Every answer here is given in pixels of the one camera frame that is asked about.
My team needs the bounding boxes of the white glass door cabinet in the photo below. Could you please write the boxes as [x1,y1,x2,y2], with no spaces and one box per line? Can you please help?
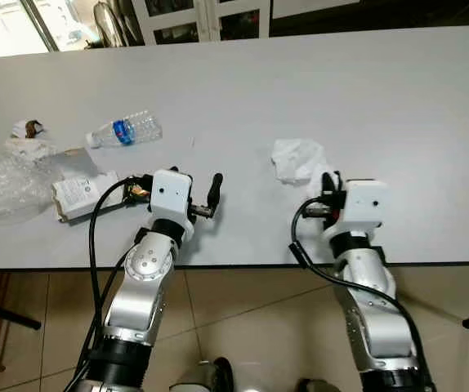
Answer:
[128,0,272,43]

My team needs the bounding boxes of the flat brown cardboard sheet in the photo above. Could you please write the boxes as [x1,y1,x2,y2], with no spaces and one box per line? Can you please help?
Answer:
[55,147,101,177]

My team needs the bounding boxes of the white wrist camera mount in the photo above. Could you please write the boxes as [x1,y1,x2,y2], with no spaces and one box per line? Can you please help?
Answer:
[149,168,195,225]
[335,180,389,239]

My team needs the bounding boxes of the grey robot left foot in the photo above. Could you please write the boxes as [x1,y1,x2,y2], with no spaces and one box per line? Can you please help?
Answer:
[169,357,235,392]

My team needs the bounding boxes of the bright window with dark frame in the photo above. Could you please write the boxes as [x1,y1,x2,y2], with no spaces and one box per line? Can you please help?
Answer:
[0,0,96,60]

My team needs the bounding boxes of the dark metal chair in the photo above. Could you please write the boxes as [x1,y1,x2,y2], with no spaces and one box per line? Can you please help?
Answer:
[94,0,145,47]

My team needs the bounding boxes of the grey robot foot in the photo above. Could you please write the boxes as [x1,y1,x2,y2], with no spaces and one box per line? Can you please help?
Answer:
[169,357,235,392]
[296,377,342,392]

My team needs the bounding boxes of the crumpled white tissue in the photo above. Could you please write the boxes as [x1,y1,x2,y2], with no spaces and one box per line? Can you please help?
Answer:
[270,138,334,187]

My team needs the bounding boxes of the white labelled carton box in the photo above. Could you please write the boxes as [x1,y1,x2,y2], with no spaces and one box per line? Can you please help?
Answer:
[52,171,123,223]

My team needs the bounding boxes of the clear crumpled plastic bag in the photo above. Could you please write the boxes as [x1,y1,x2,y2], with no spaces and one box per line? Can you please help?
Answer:
[0,145,64,223]

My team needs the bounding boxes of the small brown white wrapper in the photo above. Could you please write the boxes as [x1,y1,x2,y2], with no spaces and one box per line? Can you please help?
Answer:
[11,119,47,140]

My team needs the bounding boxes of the clear plastic water bottle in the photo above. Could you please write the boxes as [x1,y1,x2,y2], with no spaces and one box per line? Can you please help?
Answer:
[85,110,163,150]

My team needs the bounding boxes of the crumpled white paper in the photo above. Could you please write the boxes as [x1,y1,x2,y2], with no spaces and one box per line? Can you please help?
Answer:
[4,137,57,160]

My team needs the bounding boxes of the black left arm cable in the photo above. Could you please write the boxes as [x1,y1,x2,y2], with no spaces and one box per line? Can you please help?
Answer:
[65,174,152,392]

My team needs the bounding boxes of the grey robot right foot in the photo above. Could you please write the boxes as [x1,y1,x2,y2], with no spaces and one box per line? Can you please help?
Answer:
[296,377,342,392]

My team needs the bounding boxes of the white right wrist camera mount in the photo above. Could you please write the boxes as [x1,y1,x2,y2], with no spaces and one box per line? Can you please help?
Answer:
[335,180,389,239]

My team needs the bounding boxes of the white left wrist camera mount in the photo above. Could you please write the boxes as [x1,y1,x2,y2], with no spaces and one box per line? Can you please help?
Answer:
[149,168,195,225]

